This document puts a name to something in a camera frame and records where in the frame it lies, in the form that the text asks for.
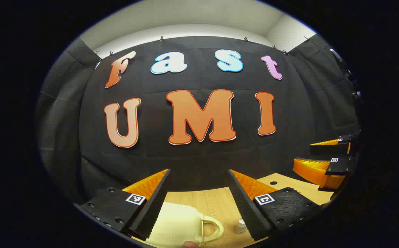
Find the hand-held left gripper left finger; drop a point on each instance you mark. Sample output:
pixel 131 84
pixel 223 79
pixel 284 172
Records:
pixel 156 203

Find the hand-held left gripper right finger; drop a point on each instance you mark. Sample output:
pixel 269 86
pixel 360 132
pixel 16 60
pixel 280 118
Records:
pixel 246 210

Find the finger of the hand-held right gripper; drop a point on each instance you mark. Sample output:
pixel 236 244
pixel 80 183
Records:
pixel 315 170
pixel 330 148

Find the white squeeze tube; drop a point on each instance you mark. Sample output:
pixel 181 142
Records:
pixel 241 227

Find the small cream yellow suitcase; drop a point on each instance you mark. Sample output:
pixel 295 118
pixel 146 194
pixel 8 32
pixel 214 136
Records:
pixel 178 224

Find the black phone holder stand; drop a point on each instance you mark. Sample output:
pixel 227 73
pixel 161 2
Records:
pixel 349 74

